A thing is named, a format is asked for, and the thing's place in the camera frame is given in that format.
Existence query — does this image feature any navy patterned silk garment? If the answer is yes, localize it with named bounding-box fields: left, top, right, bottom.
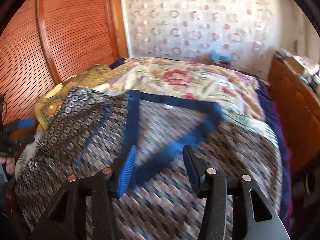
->
left=15, top=86, right=282, bottom=239

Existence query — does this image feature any yellow folded garment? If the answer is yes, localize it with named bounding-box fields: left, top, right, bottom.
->
left=34, top=76, right=76, bottom=132

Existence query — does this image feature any golden brocade folded cloth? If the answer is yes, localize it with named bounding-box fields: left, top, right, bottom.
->
left=73, top=64, right=113, bottom=88

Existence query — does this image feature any floral bed quilt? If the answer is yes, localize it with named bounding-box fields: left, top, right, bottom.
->
left=101, top=57, right=265, bottom=121

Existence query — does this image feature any navy blue blanket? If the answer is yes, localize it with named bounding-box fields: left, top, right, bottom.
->
left=257, top=79, right=293, bottom=230

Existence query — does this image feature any wooden louvered wardrobe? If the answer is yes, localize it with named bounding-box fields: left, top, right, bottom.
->
left=1, top=0, right=128, bottom=123

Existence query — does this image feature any blue toy on headboard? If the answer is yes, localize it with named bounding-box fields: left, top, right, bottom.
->
left=209, top=49, right=232, bottom=64

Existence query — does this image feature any wooden sideboard cabinet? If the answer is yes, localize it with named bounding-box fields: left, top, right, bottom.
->
left=268, top=57, right=319, bottom=174

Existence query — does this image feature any cardboard box on cabinet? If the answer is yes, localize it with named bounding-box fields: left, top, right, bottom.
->
left=286, top=55, right=319, bottom=77

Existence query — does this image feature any circle patterned sheer curtain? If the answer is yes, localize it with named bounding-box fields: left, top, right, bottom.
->
left=121, top=0, right=305, bottom=76

